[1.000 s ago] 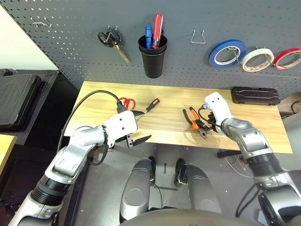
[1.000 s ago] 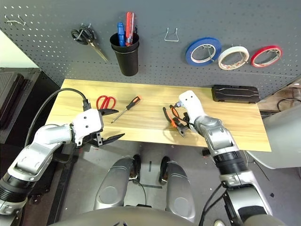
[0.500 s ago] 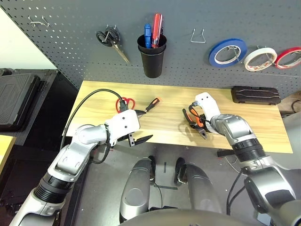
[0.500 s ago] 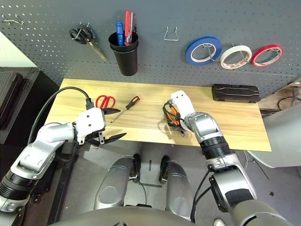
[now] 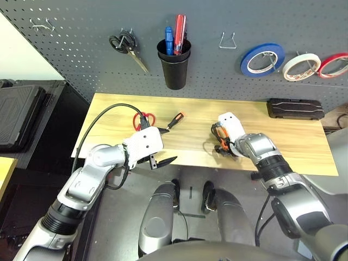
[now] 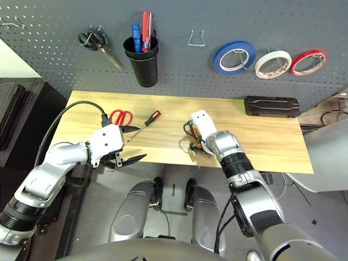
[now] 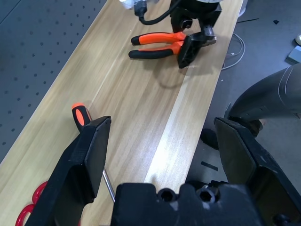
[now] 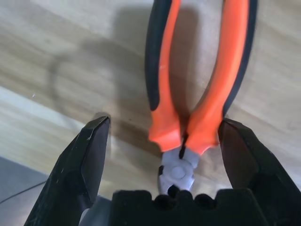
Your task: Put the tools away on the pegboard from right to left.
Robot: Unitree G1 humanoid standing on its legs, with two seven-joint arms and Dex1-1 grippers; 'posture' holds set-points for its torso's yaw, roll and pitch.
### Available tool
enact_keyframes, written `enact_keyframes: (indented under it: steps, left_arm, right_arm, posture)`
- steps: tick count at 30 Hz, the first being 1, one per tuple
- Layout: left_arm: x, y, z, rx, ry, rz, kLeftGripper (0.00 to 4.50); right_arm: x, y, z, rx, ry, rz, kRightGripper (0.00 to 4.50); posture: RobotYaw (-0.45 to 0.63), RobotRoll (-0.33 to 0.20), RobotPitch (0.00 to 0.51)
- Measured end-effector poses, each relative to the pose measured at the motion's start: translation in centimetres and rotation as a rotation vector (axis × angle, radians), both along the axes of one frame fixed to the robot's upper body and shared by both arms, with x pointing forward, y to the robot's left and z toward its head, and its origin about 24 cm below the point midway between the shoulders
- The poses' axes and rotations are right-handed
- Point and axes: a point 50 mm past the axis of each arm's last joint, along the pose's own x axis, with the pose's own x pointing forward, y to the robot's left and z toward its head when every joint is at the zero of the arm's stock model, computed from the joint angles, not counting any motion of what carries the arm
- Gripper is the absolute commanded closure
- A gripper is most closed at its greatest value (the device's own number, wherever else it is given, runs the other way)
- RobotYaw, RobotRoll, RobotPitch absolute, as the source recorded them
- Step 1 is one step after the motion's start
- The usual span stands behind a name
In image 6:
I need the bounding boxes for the black plastic cup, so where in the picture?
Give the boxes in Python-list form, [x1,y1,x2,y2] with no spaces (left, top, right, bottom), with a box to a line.
[123,35,159,88]

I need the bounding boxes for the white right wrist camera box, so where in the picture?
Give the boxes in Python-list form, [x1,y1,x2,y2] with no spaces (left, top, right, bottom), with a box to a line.
[190,110,218,144]

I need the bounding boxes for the white floor cables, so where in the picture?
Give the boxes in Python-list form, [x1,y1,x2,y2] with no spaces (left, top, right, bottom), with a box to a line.
[270,172,289,200]

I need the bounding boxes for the black floor cable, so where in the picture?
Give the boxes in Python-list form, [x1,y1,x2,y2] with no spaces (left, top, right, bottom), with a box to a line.
[320,110,348,126]

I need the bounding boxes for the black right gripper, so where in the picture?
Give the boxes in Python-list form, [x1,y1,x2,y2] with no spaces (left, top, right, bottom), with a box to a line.
[189,142,216,160]

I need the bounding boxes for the black handled scissors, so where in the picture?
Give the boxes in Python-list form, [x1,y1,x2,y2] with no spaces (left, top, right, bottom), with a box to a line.
[78,26,123,71]

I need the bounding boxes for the red transparent handled screwdriver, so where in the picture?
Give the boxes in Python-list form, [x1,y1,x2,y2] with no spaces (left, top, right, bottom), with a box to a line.
[141,11,153,52]

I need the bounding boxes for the large black ribbed case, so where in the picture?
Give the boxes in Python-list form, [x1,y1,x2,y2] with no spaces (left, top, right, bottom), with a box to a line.
[0,81,36,152]

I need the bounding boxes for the light grey curved panel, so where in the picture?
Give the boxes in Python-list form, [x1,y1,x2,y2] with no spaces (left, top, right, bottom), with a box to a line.
[287,116,348,194]

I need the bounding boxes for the blue tape roll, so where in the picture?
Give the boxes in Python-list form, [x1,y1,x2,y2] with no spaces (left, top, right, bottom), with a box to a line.
[213,40,257,76]

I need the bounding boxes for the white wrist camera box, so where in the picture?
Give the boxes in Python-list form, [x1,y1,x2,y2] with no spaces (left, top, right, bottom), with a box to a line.
[190,110,218,144]
[86,124,126,168]

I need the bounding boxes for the black right robot foot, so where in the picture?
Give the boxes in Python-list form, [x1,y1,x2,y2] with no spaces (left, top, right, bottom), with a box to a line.
[184,178,197,210]

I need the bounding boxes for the silver right robot leg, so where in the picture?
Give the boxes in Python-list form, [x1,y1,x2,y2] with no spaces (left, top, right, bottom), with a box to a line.
[190,184,227,253]

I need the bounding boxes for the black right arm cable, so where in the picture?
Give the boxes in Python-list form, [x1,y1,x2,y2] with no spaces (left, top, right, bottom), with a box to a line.
[214,194,236,253]

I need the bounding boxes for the silver robot leg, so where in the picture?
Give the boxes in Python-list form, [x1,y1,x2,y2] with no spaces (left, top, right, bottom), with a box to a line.
[190,184,227,253]
[108,181,159,244]

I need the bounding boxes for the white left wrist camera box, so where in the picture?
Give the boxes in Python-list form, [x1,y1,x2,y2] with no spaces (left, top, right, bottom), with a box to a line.
[86,124,126,168]

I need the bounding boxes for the small black tool case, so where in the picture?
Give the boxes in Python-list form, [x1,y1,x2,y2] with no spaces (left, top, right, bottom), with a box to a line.
[244,95,302,119]

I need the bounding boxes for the silver double wire hook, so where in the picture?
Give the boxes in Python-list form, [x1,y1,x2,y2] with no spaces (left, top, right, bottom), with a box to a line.
[1,16,25,30]

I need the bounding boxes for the black robot foot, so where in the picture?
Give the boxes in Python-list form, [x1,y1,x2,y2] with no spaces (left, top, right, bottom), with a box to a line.
[184,178,197,210]
[151,176,164,207]

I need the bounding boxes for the grey metal pegboard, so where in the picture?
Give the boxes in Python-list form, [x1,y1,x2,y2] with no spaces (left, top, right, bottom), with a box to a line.
[0,0,348,111]

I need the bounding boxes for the red tape roll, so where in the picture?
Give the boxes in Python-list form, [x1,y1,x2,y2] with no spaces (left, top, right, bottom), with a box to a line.
[290,49,328,77]

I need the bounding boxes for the black equipment cabinet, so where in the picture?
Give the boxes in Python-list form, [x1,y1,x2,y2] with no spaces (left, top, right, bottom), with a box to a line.
[0,77,72,169]

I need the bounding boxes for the blue marker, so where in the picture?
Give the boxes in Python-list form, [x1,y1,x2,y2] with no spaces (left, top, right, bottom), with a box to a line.
[132,23,142,54]

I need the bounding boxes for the silver left robot leg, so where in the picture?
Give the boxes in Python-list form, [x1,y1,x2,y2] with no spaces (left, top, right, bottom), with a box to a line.
[108,181,159,244]

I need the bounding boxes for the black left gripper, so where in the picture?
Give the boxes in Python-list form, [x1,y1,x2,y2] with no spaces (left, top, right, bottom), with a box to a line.
[95,125,148,170]

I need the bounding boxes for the white tape roll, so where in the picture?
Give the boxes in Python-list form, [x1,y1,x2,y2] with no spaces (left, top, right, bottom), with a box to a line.
[254,50,293,80]

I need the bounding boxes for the grey robot torso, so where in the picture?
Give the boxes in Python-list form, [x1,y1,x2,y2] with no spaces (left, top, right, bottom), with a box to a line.
[55,238,272,261]

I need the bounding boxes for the red handled scissors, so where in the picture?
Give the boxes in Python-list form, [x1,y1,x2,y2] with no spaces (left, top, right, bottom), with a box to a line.
[110,109,134,127]

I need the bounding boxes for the black left robot foot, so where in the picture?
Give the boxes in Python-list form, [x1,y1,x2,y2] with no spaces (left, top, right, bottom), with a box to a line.
[151,176,164,207]

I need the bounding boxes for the black left camera cable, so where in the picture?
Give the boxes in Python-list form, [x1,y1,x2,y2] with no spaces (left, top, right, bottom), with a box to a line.
[34,101,111,175]

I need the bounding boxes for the orange black screwdriver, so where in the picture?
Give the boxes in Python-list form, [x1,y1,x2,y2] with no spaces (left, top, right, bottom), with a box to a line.
[124,109,163,144]

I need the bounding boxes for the silver wire pliers holder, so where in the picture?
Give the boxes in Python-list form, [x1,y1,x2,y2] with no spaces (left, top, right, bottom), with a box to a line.
[187,28,207,47]

